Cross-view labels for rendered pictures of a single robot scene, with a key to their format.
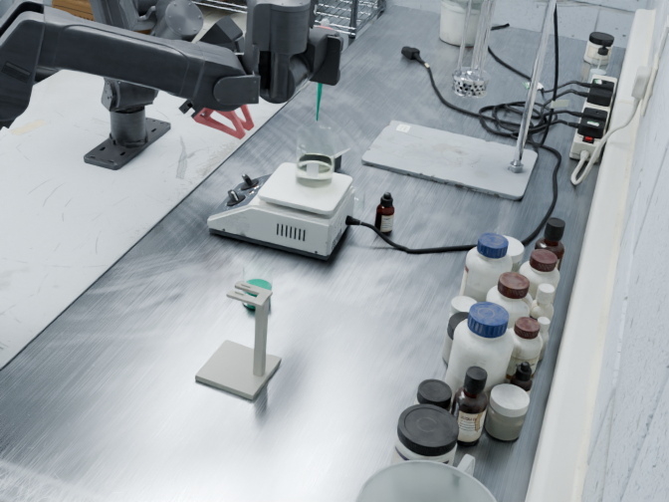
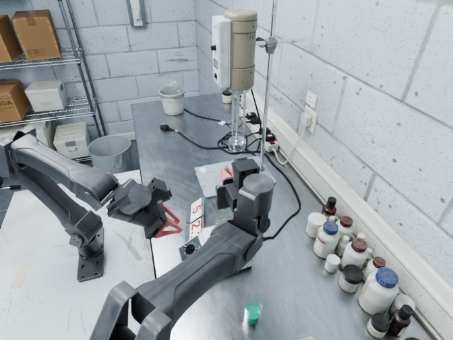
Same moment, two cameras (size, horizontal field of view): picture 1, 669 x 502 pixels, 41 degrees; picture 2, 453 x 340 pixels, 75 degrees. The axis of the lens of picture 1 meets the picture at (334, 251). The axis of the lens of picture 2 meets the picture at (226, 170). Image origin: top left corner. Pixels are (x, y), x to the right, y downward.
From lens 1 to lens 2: 0.81 m
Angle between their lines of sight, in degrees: 28
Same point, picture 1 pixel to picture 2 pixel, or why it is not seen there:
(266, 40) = (257, 212)
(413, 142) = (214, 175)
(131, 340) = not seen: outside the picture
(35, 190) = (70, 324)
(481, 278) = (333, 243)
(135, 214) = not seen: hidden behind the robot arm
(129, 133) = (94, 250)
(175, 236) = not seen: hidden behind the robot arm
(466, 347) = (387, 295)
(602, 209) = (334, 181)
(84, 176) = (89, 293)
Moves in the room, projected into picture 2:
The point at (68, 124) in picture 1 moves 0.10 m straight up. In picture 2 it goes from (43, 259) to (30, 237)
